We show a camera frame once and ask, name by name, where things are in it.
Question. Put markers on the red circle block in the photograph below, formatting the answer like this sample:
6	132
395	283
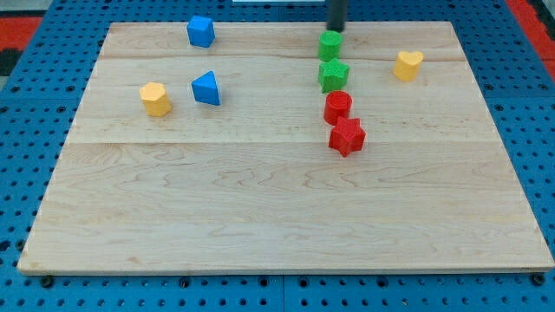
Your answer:
337	104

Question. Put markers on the green circle block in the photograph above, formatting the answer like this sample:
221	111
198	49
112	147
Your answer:
329	45

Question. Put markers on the yellow heart block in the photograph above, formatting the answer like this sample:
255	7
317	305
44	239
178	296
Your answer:
407	65

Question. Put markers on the wooden board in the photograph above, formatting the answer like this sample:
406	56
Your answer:
252	187

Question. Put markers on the red star block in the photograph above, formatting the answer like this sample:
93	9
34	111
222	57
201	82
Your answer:
347	136

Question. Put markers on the green star block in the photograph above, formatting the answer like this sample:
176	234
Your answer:
333	75

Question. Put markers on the blue triangle block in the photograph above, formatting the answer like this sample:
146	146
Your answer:
205	89

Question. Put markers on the yellow hexagon block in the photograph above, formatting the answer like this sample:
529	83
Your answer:
154	98

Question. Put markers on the blue cube block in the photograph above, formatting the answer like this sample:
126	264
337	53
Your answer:
200	31

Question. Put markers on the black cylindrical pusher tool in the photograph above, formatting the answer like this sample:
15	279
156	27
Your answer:
337	14

